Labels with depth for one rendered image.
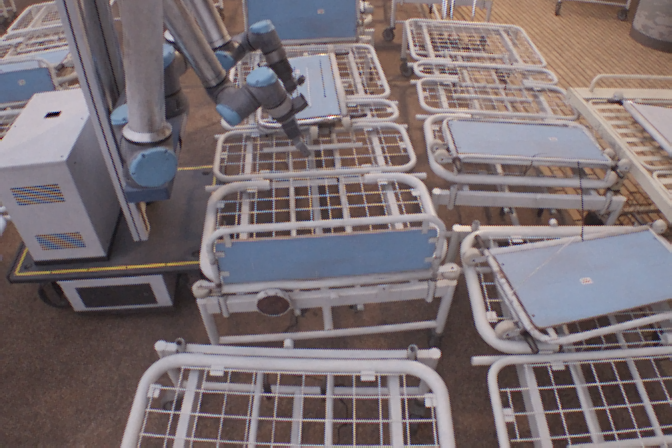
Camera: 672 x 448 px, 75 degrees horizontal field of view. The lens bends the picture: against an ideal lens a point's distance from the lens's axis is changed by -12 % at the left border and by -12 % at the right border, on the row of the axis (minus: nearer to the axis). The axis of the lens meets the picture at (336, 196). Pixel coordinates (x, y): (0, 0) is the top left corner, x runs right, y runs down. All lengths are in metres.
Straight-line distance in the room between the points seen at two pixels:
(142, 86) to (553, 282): 1.40
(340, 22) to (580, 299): 2.29
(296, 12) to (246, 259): 2.01
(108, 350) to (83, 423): 0.34
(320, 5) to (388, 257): 2.00
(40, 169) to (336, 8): 2.07
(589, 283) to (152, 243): 1.69
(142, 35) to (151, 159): 0.37
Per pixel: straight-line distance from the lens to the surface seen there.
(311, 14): 3.22
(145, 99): 1.44
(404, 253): 1.58
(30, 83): 3.13
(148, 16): 1.36
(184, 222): 2.20
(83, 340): 2.35
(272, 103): 1.61
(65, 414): 2.19
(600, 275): 1.80
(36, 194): 1.99
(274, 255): 1.53
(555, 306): 1.63
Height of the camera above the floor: 1.76
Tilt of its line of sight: 40 degrees down
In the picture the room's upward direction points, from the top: straight up
